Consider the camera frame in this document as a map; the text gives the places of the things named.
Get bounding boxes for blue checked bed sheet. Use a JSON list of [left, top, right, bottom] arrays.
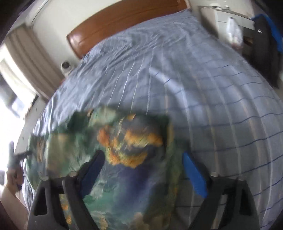
[[33, 10, 282, 229]]

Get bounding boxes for green patterned jacket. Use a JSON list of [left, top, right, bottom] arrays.
[[25, 106, 182, 229]]

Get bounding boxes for person left hand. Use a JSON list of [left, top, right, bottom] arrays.
[[6, 165, 24, 195]]

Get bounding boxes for grey side desk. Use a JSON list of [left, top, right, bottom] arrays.
[[200, 7, 254, 56]]

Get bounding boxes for brown wooden headboard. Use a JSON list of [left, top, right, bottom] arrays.
[[66, 0, 189, 59]]

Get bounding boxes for white plastic bag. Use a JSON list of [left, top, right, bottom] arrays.
[[226, 17, 243, 50]]

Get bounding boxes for beige curtain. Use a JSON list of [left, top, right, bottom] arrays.
[[4, 24, 65, 101]]

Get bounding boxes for small white fan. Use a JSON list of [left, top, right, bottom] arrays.
[[60, 61, 74, 78]]

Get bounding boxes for black and blue hanging clothes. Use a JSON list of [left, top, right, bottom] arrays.
[[250, 14, 282, 88]]

